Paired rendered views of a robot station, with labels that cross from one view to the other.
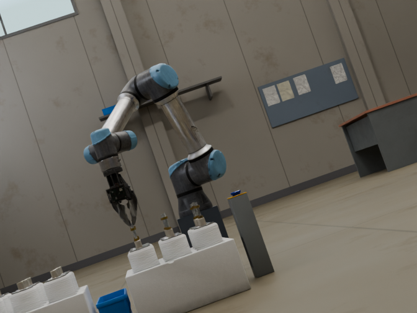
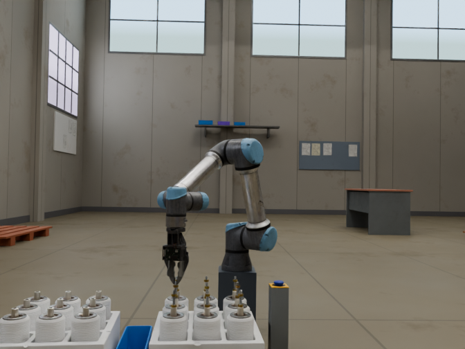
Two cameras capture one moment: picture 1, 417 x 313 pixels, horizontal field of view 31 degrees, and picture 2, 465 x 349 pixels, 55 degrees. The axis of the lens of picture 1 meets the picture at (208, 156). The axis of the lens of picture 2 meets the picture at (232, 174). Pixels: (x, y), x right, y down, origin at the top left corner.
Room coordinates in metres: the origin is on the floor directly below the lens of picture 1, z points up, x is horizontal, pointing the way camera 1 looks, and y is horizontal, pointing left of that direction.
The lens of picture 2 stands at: (1.04, 0.07, 0.72)
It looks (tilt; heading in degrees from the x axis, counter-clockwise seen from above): 1 degrees up; 2
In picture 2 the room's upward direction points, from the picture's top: 1 degrees clockwise
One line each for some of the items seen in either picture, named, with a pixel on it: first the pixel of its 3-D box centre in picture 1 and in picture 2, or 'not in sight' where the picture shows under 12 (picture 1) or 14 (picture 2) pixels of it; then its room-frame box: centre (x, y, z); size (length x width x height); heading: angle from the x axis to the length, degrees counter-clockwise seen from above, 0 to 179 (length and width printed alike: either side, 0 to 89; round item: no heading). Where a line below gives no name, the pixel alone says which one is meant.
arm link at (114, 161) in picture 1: (111, 164); (176, 222); (2.72, 0.34, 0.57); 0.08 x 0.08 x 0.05
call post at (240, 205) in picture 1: (250, 235); (277, 325); (2.86, -0.05, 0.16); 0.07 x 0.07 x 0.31; 7
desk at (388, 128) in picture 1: (388, 137); (375, 210); (8.42, -1.97, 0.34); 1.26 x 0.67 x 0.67; 4
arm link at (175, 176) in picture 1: (185, 175); (238, 235); (3.25, 0.12, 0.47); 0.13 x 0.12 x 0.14; 54
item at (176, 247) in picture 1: (180, 262); (206, 341); (2.64, 0.21, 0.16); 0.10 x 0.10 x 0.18
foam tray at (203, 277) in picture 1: (185, 279); (205, 349); (2.75, 0.23, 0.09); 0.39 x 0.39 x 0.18; 7
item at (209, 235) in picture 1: (212, 250); (239, 341); (2.65, 0.10, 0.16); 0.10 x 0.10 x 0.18
